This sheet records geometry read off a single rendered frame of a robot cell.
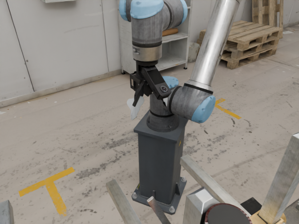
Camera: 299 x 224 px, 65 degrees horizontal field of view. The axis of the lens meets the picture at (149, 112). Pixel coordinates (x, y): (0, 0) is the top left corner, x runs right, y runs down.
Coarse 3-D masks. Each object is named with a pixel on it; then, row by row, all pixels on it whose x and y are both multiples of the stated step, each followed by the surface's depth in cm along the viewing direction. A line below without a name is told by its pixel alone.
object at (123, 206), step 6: (114, 180) 67; (108, 186) 66; (114, 186) 66; (114, 192) 64; (120, 192) 64; (114, 198) 62; (120, 198) 62; (126, 198) 62; (120, 204) 61; (126, 204) 61; (120, 210) 60; (126, 210) 59; (132, 210) 59; (126, 216) 58; (132, 216) 58; (126, 222) 57; (132, 222) 57; (138, 222) 57
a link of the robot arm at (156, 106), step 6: (168, 78) 124; (174, 78) 123; (168, 84) 117; (174, 84) 117; (174, 90) 117; (150, 96) 124; (150, 102) 126; (156, 102) 122; (162, 102) 119; (168, 102) 117; (150, 108) 128; (156, 108) 124; (162, 108) 122; (168, 108) 119; (162, 114) 124; (168, 114) 125
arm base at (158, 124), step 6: (150, 114) 130; (156, 114) 126; (174, 114) 128; (150, 120) 130; (156, 120) 127; (162, 120) 126; (168, 120) 127; (174, 120) 129; (150, 126) 130; (156, 126) 128; (162, 126) 127; (168, 126) 129; (174, 126) 129
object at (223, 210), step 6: (222, 204) 32; (210, 210) 31; (216, 210) 31; (222, 210) 31; (228, 210) 31; (234, 210) 31; (210, 216) 30; (216, 216) 30; (222, 216) 30; (228, 216) 30; (234, 216) 30; (240, 216) 30; (210, 222) 30; (216, 222) 30; (222, 222) 30; (228, 222) 30; (234, 222) 30; (240, 222) 30; (246, 222) 30
